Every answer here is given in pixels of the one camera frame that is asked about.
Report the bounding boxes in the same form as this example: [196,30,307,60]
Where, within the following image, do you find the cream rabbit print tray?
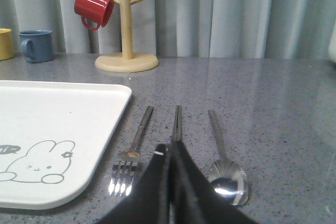
[1,80,132,210]

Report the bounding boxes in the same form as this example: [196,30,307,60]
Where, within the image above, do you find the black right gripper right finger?
[171,141,255,223]

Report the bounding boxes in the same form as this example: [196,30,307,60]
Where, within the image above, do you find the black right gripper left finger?
[98,144,170,223]

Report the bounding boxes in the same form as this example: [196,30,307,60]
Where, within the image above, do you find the blue enamel mug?
[19,30,55,63]

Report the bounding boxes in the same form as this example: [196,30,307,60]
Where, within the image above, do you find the wooden mug tree stand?
[95,0,159,72]

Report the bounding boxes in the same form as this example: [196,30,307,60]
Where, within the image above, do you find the yellow enamel mug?
[0,28,14,61]

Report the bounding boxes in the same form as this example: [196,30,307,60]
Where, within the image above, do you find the silver metal chopsticks pair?
[171,105,182,142]

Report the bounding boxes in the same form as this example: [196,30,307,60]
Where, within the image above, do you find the red enamel mug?
[74,0,114,30]

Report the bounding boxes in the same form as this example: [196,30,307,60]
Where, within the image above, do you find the silver metal spoon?
[208,110,249,206]

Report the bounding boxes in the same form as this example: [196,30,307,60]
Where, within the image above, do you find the silver metal fork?
[108,106,154,197]

